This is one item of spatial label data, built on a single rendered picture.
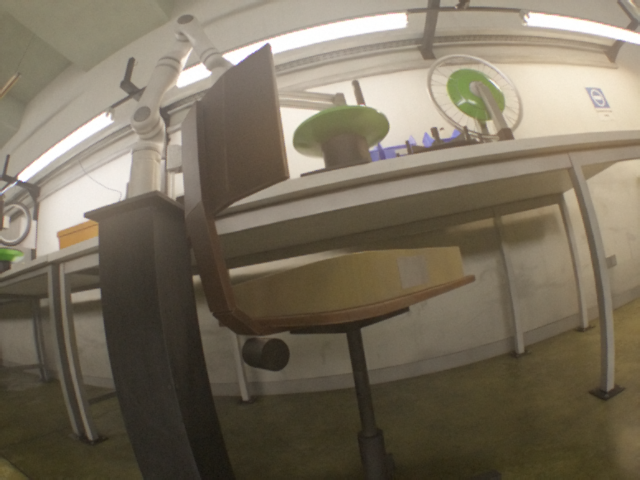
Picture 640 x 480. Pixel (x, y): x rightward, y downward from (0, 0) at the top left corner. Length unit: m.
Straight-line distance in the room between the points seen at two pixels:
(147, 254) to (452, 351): 1.63
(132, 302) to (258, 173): 0.49
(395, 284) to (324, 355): 1.48
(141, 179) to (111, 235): 0.17
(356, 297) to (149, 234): 0.51
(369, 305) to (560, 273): 1.91
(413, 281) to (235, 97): 0.33
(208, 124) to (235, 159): 0.10
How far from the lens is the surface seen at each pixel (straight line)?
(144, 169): 0.84
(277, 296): 0.40
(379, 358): 1.80
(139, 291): 0.70
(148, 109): 0.93
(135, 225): 0.73
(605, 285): 1.17
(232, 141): 0.37
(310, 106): 1.29
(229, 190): 0.35
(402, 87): 2.22
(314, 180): 0.85
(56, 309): 1.68
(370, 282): 0.33
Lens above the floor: 0.58
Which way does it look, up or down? 10 degrees up
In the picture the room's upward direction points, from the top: 10 degrees counter-clockwise
